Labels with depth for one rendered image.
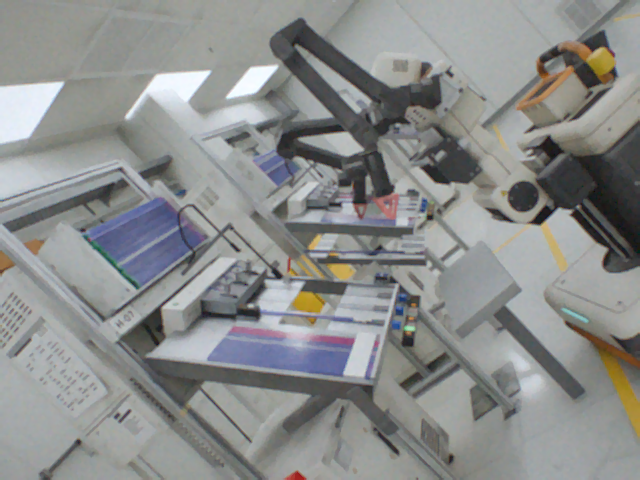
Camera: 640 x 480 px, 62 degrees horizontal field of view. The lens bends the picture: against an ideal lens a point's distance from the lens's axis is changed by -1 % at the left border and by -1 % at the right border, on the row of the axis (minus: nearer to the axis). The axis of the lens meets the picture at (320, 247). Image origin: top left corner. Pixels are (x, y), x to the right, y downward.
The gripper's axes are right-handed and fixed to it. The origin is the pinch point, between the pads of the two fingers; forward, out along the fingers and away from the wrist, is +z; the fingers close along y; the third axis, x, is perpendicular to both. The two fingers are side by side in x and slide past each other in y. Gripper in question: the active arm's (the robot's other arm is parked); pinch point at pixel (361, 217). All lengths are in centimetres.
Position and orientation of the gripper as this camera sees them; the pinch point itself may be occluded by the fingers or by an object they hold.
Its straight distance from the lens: 241.9
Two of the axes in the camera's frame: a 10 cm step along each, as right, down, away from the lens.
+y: -2.0, 2.9, -9.3
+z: 0.7, 9.6, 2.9
